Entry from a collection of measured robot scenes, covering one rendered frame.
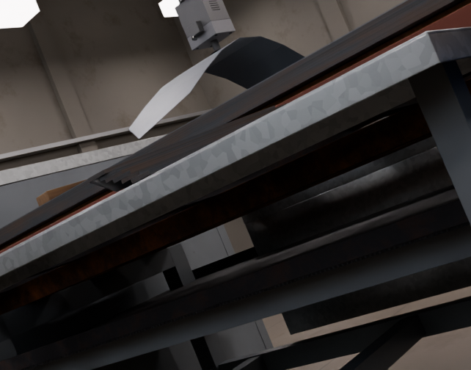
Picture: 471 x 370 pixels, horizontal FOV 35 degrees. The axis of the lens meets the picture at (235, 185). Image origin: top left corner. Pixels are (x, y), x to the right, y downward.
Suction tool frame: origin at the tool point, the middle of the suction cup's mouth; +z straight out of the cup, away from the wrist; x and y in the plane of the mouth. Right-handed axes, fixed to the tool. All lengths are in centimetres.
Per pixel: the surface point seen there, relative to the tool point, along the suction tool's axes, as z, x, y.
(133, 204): 27, -65, 36
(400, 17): 17, -30, 59
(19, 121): -213, 442, -787
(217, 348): 67, 26, -71
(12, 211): 7, -16, -80
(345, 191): 37, 40, -14
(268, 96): 18, -33, 35
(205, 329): 49, -35, 3
